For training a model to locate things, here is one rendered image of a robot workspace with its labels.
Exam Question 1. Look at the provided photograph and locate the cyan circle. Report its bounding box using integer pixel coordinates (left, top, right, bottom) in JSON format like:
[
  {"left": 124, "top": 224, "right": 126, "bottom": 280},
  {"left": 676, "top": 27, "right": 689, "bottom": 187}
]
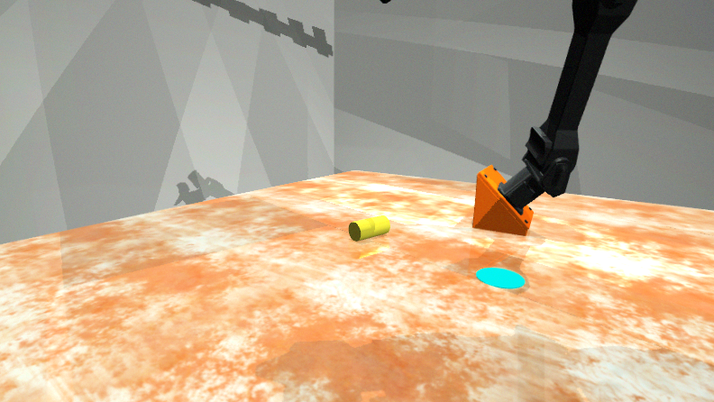
[{"left": 476, "top": 268, "right": 525, "bottom": 288}]

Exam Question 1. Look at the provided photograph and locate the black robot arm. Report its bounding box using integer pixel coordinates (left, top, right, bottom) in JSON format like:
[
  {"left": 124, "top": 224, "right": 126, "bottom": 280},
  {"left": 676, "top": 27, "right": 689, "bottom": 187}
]
[{"left": 497, "top": 0, "right": 637, "bottom": 216}]

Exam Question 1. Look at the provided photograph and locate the yellow cylinder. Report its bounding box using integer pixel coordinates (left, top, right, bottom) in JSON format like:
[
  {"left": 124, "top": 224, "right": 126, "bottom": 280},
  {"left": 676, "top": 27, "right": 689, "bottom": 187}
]
[{"left": 348, "top": 215, "right": 390, "bottom": 242}]

